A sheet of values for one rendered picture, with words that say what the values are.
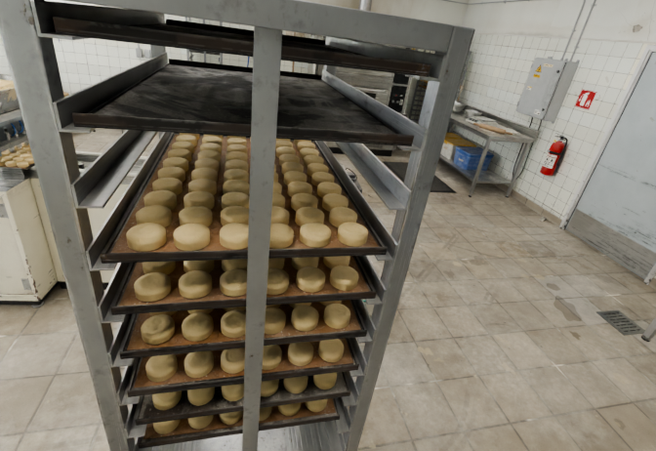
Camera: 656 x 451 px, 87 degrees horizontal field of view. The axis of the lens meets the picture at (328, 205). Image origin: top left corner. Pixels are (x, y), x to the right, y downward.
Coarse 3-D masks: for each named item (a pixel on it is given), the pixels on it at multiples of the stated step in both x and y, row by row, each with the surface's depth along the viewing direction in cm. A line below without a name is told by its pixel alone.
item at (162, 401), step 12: (240, 384) 69; (264, 384) 70; (276, 384) 70; (288, 384) 70; (300, 384) 71; (324, 384) 72; (156, 396) 65; (168, 396) 65; (180, 396) 66; (192, 396) 65; (204, 396) 66; (228, 396) 67; (240, 396) 68; (264, 396) 69; (156, 408) 64; (168, 408) 64
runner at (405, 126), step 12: (324, 72) 98; (336, 84) 87; (348, 84) 78; (348, 96) 77; (360, 96) 69; (372, 108) 63; (384, 108) 58; (384, 120) 58; (396, 120) 54; (408, 120) 50; (408, 132) 50; (420, 132) 47; (420, 144) 47
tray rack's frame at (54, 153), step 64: (0, 0) 30; (128, 0) 32; (192, 0) 34; (256, 0) 35; (256, 64) 38; (448, 64) 42; (256, 128) 41; (64, 192) 39; (256, 192) 45; (64, 256) 42; (256, 256) 50; (256, 320) 55; (384, 320) 61; (256, 384) 62; (128, 448) 61; (256, 448) 71
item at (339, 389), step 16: (336, 384) 74; (144, 400) 66; (224, 400) 68; (240, 400) 68; (272, 400) 69; (288, 400) 68; (304, 400) 69; (144, 416) 63; (160, 416) 62; (176, 416) 63; (192, 416) 64
